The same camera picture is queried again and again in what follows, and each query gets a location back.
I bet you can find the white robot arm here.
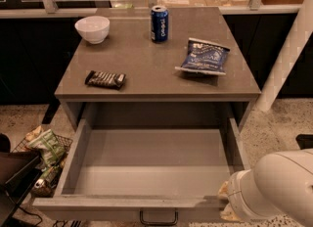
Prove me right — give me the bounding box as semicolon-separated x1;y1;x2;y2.
218;149;313;227

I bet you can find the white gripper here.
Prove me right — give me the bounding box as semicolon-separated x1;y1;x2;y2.
217;169;280;223

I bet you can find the blue soda can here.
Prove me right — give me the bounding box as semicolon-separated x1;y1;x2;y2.
151;5;168;43

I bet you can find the blue chip bag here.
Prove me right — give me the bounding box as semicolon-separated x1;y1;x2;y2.
176;37;230;75

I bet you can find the black wire basket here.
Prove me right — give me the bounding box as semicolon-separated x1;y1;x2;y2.
13;131;72;198

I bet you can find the black base equipment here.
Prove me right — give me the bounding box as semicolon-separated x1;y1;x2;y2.
0;134;40;227

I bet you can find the dark striped snack bar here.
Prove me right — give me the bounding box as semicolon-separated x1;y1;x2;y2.
85;70;126;89

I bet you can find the black cable on floor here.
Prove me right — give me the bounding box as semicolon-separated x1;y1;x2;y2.
18;205;82;227

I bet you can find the green white snack bag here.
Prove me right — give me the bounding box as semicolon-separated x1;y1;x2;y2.
26;129;66;167

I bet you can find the white railing ledge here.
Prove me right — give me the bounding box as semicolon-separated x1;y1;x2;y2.
0;4;302;19

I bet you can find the white ceramic bowl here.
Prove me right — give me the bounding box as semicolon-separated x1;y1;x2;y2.
74;16;111;44

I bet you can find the white diagonal support pole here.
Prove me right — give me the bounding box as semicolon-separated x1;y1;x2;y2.
255;0;313;112

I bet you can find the metal can in basket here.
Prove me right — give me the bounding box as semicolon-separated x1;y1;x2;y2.
34;178;49;189

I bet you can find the grey drawer cabinet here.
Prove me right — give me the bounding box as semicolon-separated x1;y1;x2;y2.
55;7;260;123

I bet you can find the grey top drawer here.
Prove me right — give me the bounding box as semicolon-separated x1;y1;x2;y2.
34;103;249;226

